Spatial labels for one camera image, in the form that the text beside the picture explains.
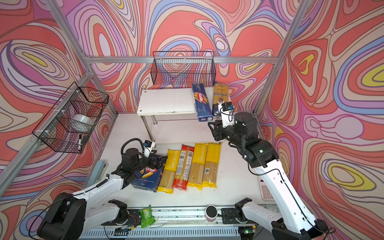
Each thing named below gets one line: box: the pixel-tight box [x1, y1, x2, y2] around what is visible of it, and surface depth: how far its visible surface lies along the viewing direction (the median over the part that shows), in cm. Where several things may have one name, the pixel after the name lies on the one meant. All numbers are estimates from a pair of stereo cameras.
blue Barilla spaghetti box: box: [192, 83, 214, 122], surface depth 75 cm
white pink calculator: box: [258, 175, 275, 201], surface depth 82 cm
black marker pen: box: [78, 134, 82, 152], surface depth 74 cm
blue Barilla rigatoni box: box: [131, 157, 167, 192], surface depth 80 cm
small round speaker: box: [205, 205, 218, 222], surface depth 72 cm
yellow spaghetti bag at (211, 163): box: [202, 142, 222, 188], surface depth 91 cm
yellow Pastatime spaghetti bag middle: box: [186, 143, 209, 191], surface depth 90 cm
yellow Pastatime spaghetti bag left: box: [157, 149, 181, 194], surface depth 88 cm
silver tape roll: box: [67, 114, 95, 133], surface depth 74 cm
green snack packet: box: [138, 204, 156, 228], surface depth 74 cm
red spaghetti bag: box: [172, 144, 195, 191], surface depth 88 cm
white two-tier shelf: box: [137, 87, 216, 144], surface depth 82 cm
